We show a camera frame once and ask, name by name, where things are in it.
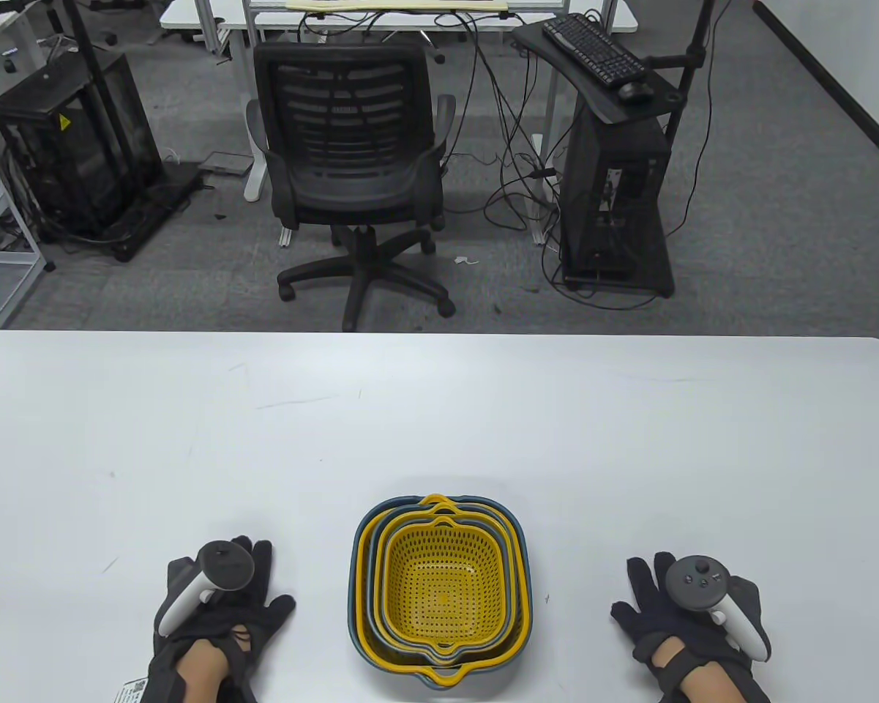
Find grey white left hand controller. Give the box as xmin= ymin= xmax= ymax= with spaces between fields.
xmin=157 ymin=540 xmax=255 ymax=638

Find person's left hand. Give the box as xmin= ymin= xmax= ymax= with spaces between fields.
xmin=150 ymin=537 xmax=297 ymax=683

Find person's right hand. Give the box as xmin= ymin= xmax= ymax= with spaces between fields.
xmin=611 ymin=553 xmax=771 ymax=682

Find small yellow drain basket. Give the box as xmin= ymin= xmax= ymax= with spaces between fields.
xmin=385 ymin=526 xmax=506 ymax=639

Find large yellow drain basket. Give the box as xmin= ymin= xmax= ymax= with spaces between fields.
xmin=353 ymin=494 xmax=525 ymax=678

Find white office desk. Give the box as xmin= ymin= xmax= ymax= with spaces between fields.
xmin=160 ymin=0 xmax=639 ymax=246

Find person's left forearm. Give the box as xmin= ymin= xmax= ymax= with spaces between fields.
xmin=168 ymin=670 xmax=228 ymax=703

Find black keyboard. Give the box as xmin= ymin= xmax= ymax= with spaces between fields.
xmin=542 ymin=13 xmax=646 ymax=90

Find grey flat floor device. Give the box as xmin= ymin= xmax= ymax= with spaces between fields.
xmin=198 ymin=152 xmax=253 ymax=176

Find grey white right hand controller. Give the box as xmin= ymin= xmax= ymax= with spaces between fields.
xmin=666 ymin=557 xmax=769 ymax=663

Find medium blue basin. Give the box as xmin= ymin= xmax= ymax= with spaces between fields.
xmin=364 ymin=504 xmax=519 ymax=665

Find grey white hand controller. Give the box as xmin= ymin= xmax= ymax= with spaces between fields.
xmin=666 ymin=557 xmax=769 ymax=663
xmin=157 ymin=540 xmax=255 ymax=638

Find black stand pole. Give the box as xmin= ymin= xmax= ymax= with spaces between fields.
xmin=648 ymin=0 xmax=717 ymax=144
xmin=66 ymin=0 xmax=151 ymax=198

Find bundle of black floor cables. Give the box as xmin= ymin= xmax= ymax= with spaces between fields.
xmin=439 ymin=11 xmax=579 ymax=235

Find medium yellow drain basket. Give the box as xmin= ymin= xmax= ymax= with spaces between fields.
xmin=371 ymin=515 xmax=514 ymax=658

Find black mesh office chair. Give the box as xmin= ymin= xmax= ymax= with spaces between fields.
xmin=246 ymin=40 xmax=457 ymax=334

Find white metal rack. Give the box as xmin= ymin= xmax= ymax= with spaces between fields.
xmin=0 ymin=110 xmax=48 ymax=330

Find black computer tower cart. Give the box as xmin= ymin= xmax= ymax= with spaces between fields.
xmin=560 ymin=110 xmax=676 ymax=299

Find small blue basin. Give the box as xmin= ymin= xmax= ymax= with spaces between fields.
xmin=379 ymin=521 xmax=510 ymax=649

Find black equipment cabinet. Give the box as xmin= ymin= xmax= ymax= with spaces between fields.
xmin=0 ymin=50 xmax=206 ymax=263

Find black keyboard tray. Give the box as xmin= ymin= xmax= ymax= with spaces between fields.
xmin=511 ymin=18 xmax=690 ymax=125

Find person's right forearm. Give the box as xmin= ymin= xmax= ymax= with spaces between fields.
xmin=659 ymin=663 xmax=773 ymax=703

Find large blue basin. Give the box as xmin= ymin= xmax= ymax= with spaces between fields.
xmin=348 ymin=496 xmax=532 ymax=689

